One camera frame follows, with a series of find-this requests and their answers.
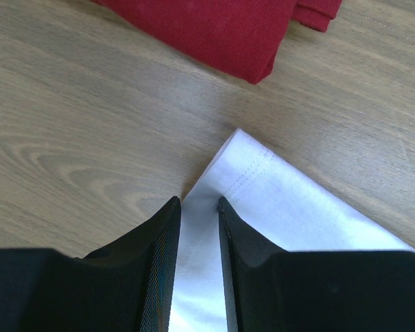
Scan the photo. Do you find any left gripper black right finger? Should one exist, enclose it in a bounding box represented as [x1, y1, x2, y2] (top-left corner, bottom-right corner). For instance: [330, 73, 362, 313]
[218, 198, 415, 331]

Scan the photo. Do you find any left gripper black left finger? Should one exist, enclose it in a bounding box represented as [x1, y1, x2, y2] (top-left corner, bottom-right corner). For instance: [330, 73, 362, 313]
[0, 197, 181, 331]

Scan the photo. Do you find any white t-shirt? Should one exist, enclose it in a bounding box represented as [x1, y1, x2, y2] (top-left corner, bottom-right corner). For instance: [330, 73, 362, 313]
[169, 129, 410, 331]

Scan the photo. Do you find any folded red t-shirt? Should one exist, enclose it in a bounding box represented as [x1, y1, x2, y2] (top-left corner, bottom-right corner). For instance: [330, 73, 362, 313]
[99, 0, 341, 84]

